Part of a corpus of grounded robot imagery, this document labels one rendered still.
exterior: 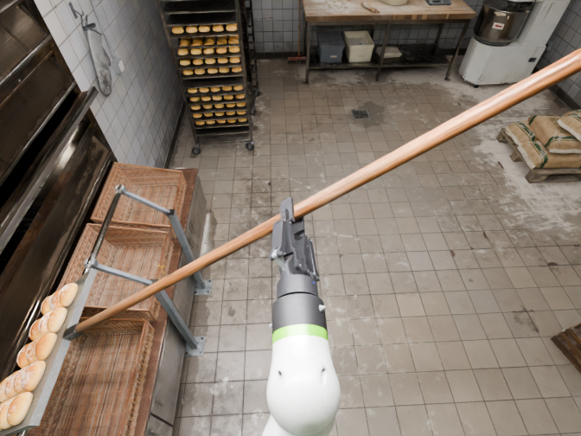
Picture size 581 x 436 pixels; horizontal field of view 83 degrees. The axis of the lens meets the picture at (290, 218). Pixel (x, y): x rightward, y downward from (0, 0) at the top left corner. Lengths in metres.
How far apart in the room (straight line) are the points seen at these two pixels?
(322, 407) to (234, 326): 2.19
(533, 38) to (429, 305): 4.03
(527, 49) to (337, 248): 3.96
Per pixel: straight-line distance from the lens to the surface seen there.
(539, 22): 5.74
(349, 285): 2.83
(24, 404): 1.54
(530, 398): 2.97
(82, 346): 2.29
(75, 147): 2.45
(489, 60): 5.63
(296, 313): 0.54
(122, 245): 2.52
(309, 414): 0.51
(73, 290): 1.66
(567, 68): 0.66
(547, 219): 4.05
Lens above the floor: 2.45
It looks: 50 degrees down
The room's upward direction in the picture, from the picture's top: straight up
